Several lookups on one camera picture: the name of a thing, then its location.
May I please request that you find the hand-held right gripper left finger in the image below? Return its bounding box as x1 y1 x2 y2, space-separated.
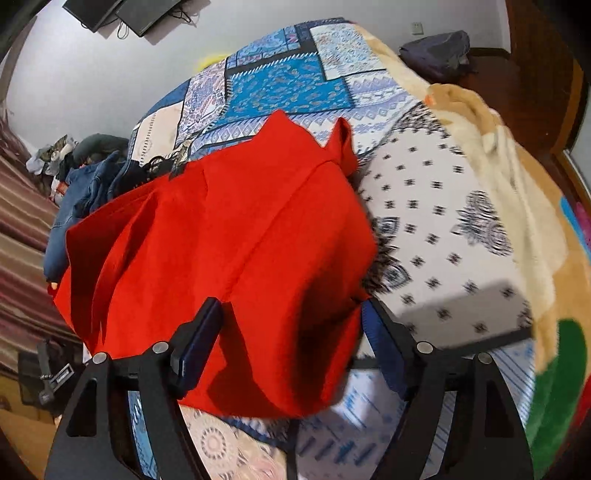
44 298 225 480

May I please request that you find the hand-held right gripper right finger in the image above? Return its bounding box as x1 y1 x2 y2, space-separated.
362 298 536 480

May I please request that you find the red garment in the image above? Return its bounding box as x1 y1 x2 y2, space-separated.
47 111 379 420

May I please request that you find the pile of clothes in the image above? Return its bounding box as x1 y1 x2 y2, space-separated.
25 134 77 204

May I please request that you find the blue patterned bedsheet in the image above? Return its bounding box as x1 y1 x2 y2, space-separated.
124 18 539 480

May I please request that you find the black bag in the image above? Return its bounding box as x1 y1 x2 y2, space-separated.
18 339 86 407

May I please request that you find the black white patterned garment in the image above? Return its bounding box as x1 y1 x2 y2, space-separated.
139 138 195 178

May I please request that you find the dark blue garment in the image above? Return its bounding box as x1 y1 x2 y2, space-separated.
44 151 139 282

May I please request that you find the beige plush printed blanket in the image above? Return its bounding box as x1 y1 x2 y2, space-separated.
355 23 591 472

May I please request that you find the striped curtain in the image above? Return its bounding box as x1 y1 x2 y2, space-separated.
0 106 84 370

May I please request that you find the dark grey bag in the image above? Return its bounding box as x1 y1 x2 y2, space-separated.
73 133 130 164

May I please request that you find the yellow-green cloth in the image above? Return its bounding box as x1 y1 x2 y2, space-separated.
196 52 229 70

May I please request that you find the dark backpack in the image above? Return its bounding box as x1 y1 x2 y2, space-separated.
399 30 476 84

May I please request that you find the wooden door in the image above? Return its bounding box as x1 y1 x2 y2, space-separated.
503 0 591 153

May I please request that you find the black monitor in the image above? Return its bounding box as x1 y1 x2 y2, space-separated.
62 0 127 33
115 0 183 38

